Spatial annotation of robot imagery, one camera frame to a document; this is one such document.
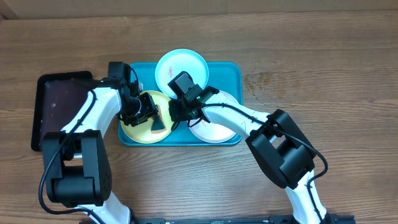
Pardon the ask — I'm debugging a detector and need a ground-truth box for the yellow-green plate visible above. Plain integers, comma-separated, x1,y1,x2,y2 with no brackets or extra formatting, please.
120,90,174,144

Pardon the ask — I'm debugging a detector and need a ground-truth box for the green and pink sponge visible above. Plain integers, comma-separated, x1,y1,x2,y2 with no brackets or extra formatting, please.
150,105,166,134

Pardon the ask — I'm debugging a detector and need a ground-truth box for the white plate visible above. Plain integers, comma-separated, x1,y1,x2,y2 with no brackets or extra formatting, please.
187,90,240,144

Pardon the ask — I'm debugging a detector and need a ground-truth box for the light blue plate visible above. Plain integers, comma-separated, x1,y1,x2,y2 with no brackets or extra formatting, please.
155,49,209,99

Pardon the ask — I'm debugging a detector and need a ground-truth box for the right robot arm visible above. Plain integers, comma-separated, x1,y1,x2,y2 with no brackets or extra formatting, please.
168,72,328,223

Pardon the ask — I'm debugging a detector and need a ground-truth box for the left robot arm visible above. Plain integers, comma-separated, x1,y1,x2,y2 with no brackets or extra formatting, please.
38,62,158,223

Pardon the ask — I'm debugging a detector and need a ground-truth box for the teal plastic tray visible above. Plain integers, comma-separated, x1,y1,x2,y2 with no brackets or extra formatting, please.
118,62,243,147

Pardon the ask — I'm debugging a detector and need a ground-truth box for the black rectangular water tray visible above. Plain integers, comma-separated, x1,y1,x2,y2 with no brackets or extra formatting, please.
30,71,93,151

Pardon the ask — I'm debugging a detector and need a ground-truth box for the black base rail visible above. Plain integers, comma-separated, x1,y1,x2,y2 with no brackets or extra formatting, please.
79,214,356,224

